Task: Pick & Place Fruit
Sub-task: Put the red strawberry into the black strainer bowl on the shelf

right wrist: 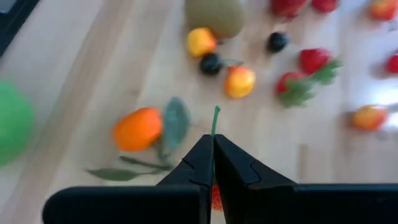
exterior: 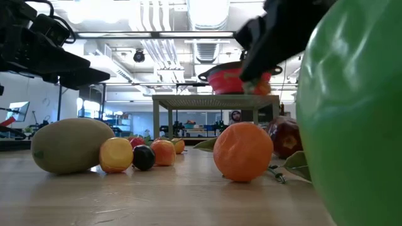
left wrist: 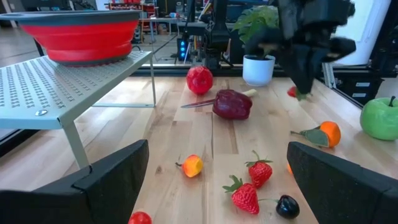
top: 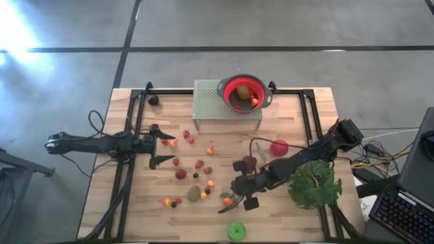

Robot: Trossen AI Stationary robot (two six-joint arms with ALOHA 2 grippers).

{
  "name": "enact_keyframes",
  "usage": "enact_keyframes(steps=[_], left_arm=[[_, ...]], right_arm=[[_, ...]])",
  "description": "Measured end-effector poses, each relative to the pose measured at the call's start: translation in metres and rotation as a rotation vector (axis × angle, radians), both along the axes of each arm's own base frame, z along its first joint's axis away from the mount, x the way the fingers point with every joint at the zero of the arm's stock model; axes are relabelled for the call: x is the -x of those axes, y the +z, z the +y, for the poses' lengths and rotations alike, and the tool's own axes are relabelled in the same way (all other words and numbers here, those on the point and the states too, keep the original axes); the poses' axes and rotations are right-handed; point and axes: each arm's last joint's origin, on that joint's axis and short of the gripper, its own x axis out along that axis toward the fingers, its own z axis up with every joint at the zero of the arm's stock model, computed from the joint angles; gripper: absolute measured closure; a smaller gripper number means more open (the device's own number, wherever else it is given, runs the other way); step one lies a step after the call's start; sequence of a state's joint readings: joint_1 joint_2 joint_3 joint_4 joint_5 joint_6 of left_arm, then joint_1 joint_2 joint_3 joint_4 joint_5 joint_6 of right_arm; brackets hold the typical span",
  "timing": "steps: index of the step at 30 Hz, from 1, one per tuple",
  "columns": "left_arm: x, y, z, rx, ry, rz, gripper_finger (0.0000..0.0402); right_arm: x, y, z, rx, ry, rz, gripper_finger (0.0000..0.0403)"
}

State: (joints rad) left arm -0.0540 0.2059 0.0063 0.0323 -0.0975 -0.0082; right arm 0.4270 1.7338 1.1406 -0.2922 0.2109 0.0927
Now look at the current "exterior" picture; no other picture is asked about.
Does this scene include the orange tangerine green leaf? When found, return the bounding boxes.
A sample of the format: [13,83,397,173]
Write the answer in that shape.
[193,122,312,185]

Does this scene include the green apple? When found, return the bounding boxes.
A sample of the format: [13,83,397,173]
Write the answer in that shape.
[295,0,402,226]

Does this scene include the silver ceiling duct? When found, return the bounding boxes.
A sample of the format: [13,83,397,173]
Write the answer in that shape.
[187,0,232,63]

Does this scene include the black left camera cable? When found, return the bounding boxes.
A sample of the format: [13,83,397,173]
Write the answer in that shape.
[24,0,77,44]

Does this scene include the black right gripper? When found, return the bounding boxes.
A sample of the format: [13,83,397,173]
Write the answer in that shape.
[239,0,335,83]

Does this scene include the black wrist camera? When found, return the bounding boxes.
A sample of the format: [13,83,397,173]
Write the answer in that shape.
[29,14,70,47]
[234,14,268,48]

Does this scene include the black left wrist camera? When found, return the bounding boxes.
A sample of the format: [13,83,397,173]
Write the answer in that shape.
[29,14,70,47]

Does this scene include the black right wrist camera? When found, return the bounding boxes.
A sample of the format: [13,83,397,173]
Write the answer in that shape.
[234,14,268,48]

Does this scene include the dark red apple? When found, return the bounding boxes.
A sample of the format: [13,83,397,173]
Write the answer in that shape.
[266,116,304,159]

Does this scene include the dark purple plum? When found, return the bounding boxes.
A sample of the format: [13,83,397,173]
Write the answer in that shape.
[132,144,156,171]

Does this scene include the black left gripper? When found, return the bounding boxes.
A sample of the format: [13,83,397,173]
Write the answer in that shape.
[0,0,91,83]

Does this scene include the black ceiling spotlight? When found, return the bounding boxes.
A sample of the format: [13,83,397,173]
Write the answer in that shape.
[133,48,146,63]

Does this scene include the green perforated metal shelf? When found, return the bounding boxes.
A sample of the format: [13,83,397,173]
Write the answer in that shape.
[152,94,280,147]

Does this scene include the red colander grey rim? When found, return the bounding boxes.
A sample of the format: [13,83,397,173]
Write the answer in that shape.
[197,61,283,96]

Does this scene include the background computer monitor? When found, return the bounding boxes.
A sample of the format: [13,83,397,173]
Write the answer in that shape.
[5,100,31,123]

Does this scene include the person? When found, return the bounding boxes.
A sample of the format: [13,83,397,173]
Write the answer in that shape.
[230,109,242,126]

